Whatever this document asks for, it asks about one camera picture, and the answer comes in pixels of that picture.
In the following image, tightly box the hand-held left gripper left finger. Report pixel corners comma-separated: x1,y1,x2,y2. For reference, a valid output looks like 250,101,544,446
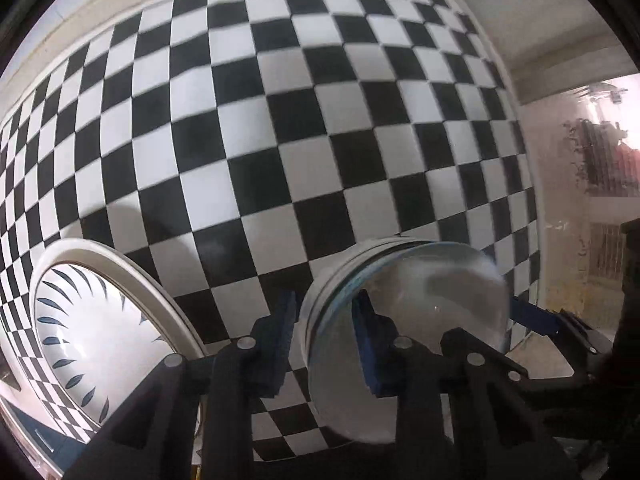
62,289,302,480

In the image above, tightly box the black and white checkered mat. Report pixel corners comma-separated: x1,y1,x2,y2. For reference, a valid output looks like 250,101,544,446
0,0,543,463

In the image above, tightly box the clear glass bowl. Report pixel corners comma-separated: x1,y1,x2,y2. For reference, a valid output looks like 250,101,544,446
306,241,512,445

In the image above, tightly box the white plate with floral print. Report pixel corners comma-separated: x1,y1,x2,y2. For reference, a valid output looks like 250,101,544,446
27,238,209,443

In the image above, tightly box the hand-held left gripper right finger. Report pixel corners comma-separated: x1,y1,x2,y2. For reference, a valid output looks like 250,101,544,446
351,291,584,480

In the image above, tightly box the blue cabinet front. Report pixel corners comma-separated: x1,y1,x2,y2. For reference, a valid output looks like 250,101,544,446
7,402,68,463

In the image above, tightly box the white plate with blue leaves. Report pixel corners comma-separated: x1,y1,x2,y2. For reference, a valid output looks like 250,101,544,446
34,262,202,436

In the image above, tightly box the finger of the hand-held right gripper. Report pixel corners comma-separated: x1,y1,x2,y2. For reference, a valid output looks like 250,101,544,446
509,296,614,386

